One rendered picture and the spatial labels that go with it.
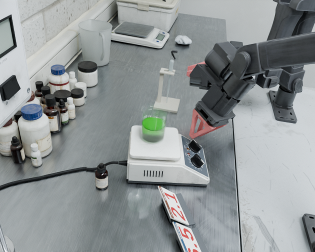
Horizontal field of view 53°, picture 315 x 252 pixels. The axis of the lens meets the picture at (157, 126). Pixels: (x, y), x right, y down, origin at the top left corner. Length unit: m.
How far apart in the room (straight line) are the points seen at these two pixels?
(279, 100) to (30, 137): 0.81
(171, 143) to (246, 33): 1.47
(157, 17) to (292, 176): 1.10
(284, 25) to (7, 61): 0.83
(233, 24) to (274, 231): 1.56
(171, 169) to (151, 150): 0.07
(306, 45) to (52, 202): 0.60
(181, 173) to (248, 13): 1.50
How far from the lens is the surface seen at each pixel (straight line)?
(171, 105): 1.07
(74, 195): 0.77
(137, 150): 0.74
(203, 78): 0.78
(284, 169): 0.94
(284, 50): 0.65
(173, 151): 0.75
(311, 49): 0.62
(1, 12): 0.27
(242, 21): 2.13
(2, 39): 0.27
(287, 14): 0.99
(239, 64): 0.68
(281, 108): 1.19
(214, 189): 0.81
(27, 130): 0.82
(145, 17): 1.73
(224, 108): 0.75
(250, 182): 0.86
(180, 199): 0.76
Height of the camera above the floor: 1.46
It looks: 35 degrees down
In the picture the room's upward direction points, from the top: 6 degrees clockwise
